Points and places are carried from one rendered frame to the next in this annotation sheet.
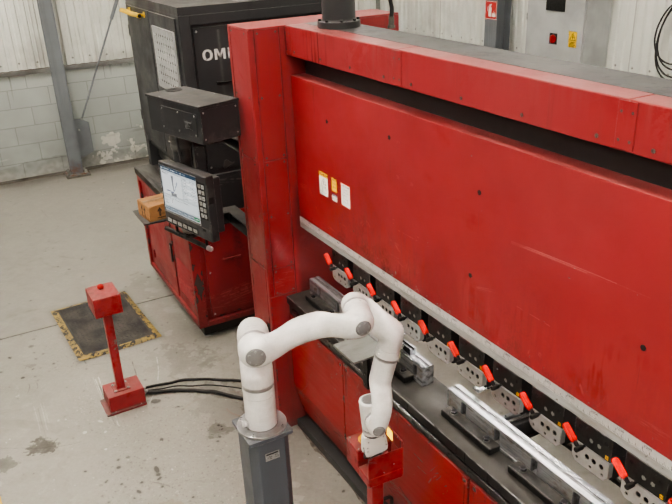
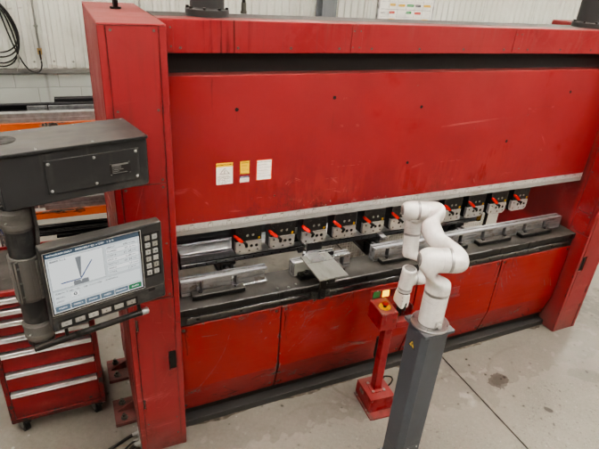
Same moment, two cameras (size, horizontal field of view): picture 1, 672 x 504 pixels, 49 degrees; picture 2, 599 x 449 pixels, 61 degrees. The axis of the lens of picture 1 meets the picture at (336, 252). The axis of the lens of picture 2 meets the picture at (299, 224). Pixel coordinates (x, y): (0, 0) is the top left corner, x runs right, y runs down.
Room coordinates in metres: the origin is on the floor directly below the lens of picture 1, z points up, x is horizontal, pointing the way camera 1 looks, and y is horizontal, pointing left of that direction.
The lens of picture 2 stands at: (2.88, 2.36, 2.53)
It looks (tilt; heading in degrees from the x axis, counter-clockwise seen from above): 27 degrees down; 273
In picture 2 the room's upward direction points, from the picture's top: 4 degrees clockwise
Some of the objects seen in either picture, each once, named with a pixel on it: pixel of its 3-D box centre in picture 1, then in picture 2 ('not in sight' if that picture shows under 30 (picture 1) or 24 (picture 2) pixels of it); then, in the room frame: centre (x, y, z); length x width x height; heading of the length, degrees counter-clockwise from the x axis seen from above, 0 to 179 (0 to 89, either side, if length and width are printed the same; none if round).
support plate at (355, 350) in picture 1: (368, 345); (324, 265); (2.84, -0.13, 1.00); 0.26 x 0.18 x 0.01; 119
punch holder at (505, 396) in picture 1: (514, 384); not in sight; (2.23, -0.63, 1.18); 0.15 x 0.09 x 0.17; 29
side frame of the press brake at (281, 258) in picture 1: (324, 229); (138, 240); (3.85, 0.06, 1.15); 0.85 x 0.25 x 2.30; 119
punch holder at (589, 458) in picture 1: (600, 445); (471, 203); (1.88, -0.82, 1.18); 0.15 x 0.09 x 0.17; 29
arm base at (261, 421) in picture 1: (260, 404); (432, 307); (2.29, 0.31, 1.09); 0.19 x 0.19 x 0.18
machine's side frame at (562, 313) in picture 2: not in sight; (563, 182); (1.00, -1.50, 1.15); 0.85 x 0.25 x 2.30; 119
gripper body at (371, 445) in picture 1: (374, 440); (402, 296); (2.36, -0.12, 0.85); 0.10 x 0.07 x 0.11; 115
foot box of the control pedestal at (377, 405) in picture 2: not in sight; (376, 396); (2.41, -0.10, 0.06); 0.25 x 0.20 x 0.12; 114
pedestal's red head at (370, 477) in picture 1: (374, 450); (389, 308); (2.42, -0.12, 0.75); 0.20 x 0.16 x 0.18; 24
